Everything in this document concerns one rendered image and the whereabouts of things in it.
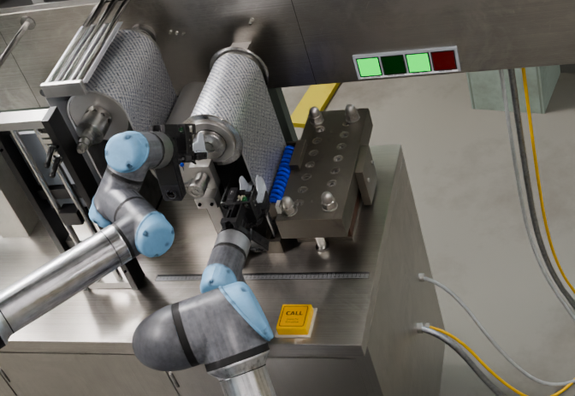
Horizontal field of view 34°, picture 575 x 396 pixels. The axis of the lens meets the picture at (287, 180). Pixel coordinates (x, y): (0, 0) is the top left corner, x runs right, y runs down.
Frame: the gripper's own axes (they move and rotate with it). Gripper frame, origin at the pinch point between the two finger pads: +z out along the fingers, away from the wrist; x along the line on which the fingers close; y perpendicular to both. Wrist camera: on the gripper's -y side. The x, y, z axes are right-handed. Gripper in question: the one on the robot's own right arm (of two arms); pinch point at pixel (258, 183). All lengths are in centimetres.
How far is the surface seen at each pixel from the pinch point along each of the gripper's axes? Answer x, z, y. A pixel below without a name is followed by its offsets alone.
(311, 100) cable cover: 48, 171, -107
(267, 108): -0.2, 17.9, 8.1
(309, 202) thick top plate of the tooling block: -11.1, -0.6, -6.0
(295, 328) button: -11.2, -29.4, -16.7
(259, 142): -0.2, 7.6, 6.2
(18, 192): 74, 9, -7
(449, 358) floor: -26, 32, -109
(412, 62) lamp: -34.7, 29.4, 9.9
